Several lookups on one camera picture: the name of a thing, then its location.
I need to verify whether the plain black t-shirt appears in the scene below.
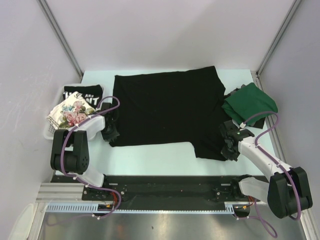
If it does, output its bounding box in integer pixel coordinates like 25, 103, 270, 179
111, 66, 230, 161

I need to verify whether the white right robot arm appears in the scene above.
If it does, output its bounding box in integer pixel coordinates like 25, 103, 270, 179
219, 120, 313, 219

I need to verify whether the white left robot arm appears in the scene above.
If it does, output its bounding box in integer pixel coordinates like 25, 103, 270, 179
50, 102, 119, 200

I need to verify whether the white plastic basket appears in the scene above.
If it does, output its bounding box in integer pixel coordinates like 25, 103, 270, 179
43, 83, 107, 141

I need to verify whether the green folded t-shirt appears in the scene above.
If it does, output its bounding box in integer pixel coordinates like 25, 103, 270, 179
222, 82, 278, 126

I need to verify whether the black printed t-shirt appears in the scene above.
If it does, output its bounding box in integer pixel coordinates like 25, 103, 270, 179
62, 84, 103, 109

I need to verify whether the white floral t-shirt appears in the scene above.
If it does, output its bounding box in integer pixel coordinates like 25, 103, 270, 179
46, 91, 96, 130

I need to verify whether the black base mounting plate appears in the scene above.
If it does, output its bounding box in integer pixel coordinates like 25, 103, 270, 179
51, 174, 271, 210

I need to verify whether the aluminium frame rail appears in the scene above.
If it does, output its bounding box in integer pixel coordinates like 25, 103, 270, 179
36, 182, 87, 203

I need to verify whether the white slotted cable duct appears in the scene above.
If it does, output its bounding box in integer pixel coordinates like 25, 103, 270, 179
46, 202, 121, 213

